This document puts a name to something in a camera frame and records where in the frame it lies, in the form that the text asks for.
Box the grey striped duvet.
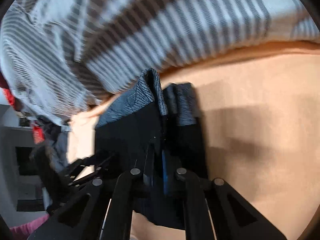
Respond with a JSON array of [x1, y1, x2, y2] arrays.
[[1, 0, 319, 124]]

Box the red embroidered cushion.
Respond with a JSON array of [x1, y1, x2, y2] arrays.
[[1, 74, 45, 144]]

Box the black pants with patterned waistband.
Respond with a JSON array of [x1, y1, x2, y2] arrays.
[[94, 69, 208, 229]]

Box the dark grey garment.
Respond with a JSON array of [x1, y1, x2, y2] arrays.
[[29, 122, 68, 172]]

